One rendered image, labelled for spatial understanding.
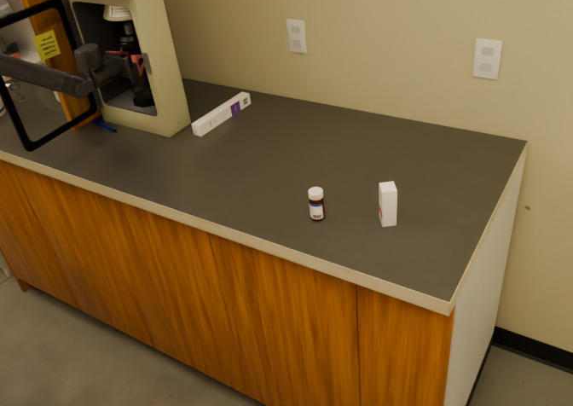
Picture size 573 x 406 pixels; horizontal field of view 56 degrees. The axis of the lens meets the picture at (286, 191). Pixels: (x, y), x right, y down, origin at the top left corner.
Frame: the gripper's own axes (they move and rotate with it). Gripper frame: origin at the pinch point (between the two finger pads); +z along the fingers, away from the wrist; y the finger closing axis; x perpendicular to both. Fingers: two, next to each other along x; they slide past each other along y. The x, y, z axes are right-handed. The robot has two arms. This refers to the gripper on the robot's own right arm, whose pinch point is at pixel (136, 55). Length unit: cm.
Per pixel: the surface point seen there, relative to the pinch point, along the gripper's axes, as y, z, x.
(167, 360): -6, -33, 118
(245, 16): -19.9, 35.5, -2.7
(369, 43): -67, 35, 2
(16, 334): 66, -54, 117
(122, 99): 10.3, -2.7, 16.2
